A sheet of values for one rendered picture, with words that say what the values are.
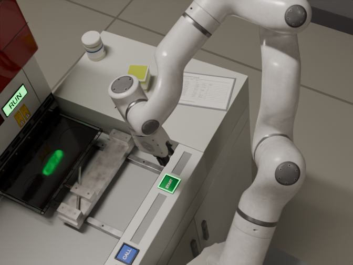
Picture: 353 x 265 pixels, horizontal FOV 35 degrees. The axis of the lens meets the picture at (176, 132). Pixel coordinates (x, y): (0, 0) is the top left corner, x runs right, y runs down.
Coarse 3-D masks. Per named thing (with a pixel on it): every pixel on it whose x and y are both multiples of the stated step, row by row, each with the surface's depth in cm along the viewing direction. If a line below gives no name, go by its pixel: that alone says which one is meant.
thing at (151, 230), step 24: (168, 168) 178; (192, 168) 177; (168, 192) 173; (192, 192) 183; (144, 216) 170; (168, 216) 170; (120, 240) 166; (144, 240) 165; (168, 240) 177; (120, 264) 162; (144, 264) 165
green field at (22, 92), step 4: (20, 88) 185; (24, 88) 187; (20, 92) 186; (24, 92) 188; (16, 96) 185; (20, 96) 187; (12, 100) 184; (16, 100) 186; (8, 104) 183; (12, 104) 184; (16, 104) 186; (4, 108) 181; (8, 108) 183; (12, 108) 185; (8, 112) 184
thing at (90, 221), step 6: (84, 222) 186; (90, 222) 183; (96, 222) 183; (102, 222) 183; (96, 228) 184; (102, 228) 181; (108, 228) 181; (114, 228) 181; (108, 234) 183; (114, 234) 180; (120, 234) 179
